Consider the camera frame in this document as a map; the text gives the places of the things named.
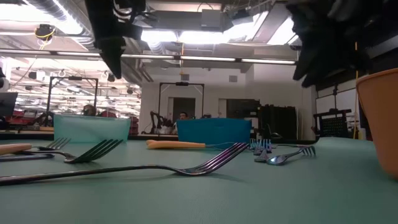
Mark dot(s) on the black cabinet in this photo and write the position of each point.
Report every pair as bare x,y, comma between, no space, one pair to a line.
280,121

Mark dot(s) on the black perforated cart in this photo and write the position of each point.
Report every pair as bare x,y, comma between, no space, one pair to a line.
334,127

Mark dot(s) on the green table mat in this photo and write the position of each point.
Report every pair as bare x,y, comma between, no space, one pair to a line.
280,193

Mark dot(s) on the dark monitor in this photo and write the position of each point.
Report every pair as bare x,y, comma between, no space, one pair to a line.
7,104

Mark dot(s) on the bright ceiling light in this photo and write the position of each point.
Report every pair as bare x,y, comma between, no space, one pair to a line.
199,37

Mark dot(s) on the grey wall vent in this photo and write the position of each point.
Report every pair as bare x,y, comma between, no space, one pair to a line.
185,77
233,78

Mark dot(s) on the whiteboard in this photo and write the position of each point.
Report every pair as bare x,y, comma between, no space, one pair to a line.
345,99

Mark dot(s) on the dark window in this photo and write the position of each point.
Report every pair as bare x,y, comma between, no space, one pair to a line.
242,109

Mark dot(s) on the orange plastic bin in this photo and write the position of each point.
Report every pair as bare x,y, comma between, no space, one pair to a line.
382,124

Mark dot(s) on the dark doorway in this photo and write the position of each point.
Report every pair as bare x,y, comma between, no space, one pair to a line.
183,104

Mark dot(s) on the grey ceiling unit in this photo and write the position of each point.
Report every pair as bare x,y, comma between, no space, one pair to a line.
211,19

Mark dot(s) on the background black robot arm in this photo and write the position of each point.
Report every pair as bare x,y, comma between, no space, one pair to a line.
153,117
46,118

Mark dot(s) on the wooden background table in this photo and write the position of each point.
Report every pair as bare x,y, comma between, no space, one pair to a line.
34,128

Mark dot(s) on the long LED light bar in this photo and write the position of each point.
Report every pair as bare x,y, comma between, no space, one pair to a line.
71,53

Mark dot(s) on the silver metal spoon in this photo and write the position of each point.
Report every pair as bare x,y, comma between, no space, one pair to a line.
278,160

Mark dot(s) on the person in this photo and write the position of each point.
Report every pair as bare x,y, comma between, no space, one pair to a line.
184,115
89,110

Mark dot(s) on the translucent teal plastic bin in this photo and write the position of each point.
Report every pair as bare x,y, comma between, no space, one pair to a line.
90,129

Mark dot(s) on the blue plastic bin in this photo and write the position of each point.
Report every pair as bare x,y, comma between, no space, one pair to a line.
214,130

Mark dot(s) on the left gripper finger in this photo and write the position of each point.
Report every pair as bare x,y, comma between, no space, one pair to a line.
115,56

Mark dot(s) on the black rig frame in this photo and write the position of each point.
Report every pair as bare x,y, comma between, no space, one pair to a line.
182,83
74,77

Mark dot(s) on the silver ventilation duct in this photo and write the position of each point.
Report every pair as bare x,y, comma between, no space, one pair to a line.
43,4

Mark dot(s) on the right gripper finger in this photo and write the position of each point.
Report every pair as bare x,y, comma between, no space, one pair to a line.
320,73
303,65

